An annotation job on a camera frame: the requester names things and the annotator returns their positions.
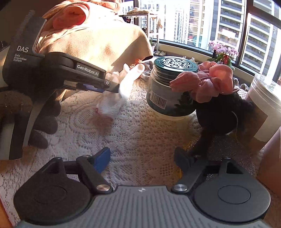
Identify white glove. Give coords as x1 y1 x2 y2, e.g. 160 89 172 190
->
95 63 145 119

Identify glittery round yellow pad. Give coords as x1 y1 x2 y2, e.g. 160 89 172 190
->
181 131 258 177

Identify pink hair scrunchie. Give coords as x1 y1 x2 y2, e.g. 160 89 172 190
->
170 61 238 103

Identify grey patterned fabric bundle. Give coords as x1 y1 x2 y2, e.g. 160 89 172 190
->
140 61 153 81

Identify dark gloved left hand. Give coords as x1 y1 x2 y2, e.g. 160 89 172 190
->
0 89 62 150

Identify white lace tablecloth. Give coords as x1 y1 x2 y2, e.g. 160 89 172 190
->
1 79 200 225

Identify beige cloth pile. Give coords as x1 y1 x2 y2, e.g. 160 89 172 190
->
35 1 153 73

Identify green lid glass jar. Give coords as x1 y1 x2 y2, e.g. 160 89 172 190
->
146 55 199 121

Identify pink cardboard box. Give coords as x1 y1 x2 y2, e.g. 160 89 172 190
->
257 128 281 197

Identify metal shelf rack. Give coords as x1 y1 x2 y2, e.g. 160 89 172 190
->
119 7 162 51

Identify white powder plastic jar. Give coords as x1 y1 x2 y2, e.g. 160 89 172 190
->
237 74 280 153

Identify pink orchid flower pot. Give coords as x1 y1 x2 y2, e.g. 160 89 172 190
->
207 40 239 71

